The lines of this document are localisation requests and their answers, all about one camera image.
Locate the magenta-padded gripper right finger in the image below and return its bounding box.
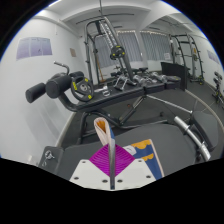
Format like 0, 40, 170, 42
114, 145, 157, 190

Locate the grey window curtain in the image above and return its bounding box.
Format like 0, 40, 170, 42
139, 30, 173, 63
94, 30, 143, 68

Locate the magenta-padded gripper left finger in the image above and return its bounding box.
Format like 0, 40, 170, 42
68, 143, 111, 190

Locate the small purple wall poster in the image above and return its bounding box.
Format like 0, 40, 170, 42
206, 49, 221, 65

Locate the black yellow-marked weight plate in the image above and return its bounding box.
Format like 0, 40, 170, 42
71, 75, 95, 103
109, 45, 127, 61

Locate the chrome dumbbells group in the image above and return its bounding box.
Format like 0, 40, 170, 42
113, 68, 168, 88

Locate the silver barbell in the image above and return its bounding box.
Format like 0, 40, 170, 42
173, 115, 212, 162

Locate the blue cartoon print towel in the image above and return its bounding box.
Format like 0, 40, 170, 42
93, 117, 165, 190

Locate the black square seat pad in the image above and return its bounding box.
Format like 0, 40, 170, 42
38, 145, 65, 172

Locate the black upright board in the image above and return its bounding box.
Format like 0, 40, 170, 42
160, 61, 189, 92

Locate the dumbbell storage rack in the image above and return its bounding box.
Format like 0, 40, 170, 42
211, 71, 224, 108

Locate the black roller pad weight bench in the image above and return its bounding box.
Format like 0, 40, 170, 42
25, 60, 188, 138

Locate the grey steel power rack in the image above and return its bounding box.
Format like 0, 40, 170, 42
83, 15, 135, 88

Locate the black steel squat rack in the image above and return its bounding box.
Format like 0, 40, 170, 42
169, 33, 205, 86

